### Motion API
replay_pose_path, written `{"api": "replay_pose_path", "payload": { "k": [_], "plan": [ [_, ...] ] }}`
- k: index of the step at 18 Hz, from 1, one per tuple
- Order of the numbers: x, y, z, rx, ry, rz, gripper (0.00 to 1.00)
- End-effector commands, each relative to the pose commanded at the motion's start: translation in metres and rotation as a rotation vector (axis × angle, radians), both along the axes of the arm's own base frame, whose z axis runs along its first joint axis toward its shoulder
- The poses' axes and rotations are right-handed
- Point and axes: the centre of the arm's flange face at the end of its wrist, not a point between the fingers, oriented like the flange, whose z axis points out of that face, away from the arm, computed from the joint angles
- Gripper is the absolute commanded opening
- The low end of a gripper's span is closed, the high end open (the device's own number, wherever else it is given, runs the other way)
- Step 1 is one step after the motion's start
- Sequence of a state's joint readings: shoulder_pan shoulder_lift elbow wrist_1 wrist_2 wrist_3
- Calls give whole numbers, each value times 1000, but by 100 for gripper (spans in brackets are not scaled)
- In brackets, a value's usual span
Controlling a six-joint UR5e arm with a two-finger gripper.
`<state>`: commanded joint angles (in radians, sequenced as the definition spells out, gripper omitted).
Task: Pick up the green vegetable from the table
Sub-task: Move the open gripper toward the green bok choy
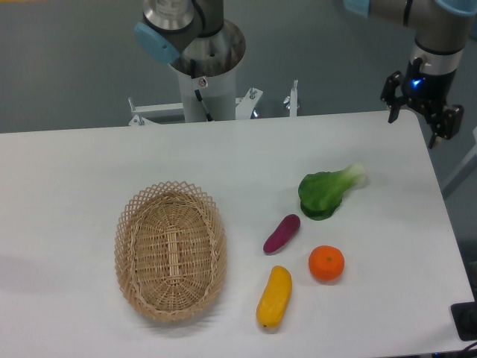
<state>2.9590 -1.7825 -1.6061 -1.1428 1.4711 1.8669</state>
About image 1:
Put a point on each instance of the orange tangerine toy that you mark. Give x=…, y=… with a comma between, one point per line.
x=326, y=263

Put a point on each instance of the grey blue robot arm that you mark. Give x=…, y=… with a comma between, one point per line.
x=441, y=28

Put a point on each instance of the purple eggplant toy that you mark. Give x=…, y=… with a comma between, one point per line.
x=283, y=233

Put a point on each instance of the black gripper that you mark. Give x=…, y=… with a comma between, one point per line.
x=426, y=94

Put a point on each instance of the white metal table frame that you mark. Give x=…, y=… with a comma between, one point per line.
x=204, y=100

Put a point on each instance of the white table leg right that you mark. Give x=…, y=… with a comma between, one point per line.
x=462, y=171

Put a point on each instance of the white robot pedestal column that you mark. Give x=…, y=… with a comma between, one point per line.
x=206, y=73

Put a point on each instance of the green bok choy vegetable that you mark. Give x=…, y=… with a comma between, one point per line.
x=321, y=193

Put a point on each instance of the woven wicker basket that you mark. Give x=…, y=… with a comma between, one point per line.
x=170, y=251

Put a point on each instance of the black device at edge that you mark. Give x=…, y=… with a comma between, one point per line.
x=464, y=317

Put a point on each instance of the yellow mango toy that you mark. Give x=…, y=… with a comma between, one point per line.
x=275, y=298

